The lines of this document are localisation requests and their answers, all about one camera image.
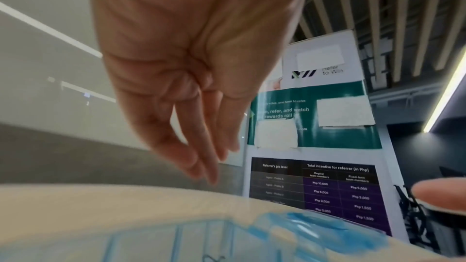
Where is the white paper patch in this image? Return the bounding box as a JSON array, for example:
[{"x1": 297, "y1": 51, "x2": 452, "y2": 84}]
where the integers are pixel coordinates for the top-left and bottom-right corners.
[
  {"x1": 316, "y1": 95, "x2": 376, "y2": 128},
  {"x1": 253, "y1": 117, "x2": 300, "y2": 150}
]

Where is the standing printed banner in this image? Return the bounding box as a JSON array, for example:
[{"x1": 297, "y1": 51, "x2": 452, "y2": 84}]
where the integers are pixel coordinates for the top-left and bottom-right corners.
[{"x1": 243, "y1": 29, "x2": 410, "y2": 243}]

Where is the person's left hand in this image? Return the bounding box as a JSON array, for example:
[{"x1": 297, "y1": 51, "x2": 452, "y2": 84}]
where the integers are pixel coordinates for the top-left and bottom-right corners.
[{"x1": 85, "y1": 0, "x2": 316, "y2": 185}]

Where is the person's right hand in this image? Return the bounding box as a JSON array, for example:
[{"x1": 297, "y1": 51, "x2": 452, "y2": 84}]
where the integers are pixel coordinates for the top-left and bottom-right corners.
[{"x1": 411, "y1": 177, "x2": 466, "y2": 215}]

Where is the clear plastic box blue latch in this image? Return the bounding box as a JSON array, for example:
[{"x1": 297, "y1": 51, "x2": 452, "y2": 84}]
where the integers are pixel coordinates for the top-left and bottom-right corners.
[{"x1": 103, "y1": 210, "x2": 390, "y2": 262}]

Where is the black chair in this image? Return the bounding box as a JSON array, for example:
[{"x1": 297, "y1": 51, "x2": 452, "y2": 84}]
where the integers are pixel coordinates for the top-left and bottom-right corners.
[{"x1": 393, "y1": 166, "x2": 466, "y2": 257}]

